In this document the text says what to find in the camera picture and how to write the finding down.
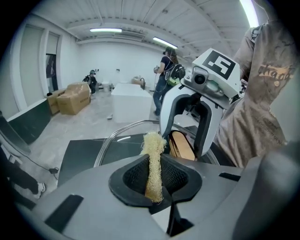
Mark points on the black low partition panel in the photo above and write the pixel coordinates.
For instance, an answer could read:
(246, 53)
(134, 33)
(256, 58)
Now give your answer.
(30, 123)

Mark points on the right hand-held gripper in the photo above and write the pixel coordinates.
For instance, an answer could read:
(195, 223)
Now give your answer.
(218, 68)

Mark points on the ceiling air conditioner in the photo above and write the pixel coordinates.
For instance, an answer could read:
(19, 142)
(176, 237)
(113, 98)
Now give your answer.
(130, 35)

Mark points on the person's brown shirt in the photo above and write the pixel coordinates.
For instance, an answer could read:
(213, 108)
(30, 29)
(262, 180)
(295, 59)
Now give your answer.
(262, 98)

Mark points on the beige loofah scrubber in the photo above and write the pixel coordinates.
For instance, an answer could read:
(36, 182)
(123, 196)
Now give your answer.
(154, 173)

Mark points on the white counter block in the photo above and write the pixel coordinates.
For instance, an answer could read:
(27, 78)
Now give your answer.
(131, 104)

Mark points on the ceiling tube light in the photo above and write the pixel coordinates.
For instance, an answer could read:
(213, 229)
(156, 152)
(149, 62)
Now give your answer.
(249, 11)
(164, 42)
(106, 30)

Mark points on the small cardboard box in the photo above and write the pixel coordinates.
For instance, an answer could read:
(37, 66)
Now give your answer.
(54, 100)

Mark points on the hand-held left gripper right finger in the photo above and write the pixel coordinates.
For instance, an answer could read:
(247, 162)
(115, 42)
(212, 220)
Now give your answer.
(222, 199)

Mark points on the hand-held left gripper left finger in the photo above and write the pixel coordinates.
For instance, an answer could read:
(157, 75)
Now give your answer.
(93, 187)

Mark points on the large cardboard box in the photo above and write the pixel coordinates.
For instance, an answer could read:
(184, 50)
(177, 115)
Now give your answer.
(74, 98)

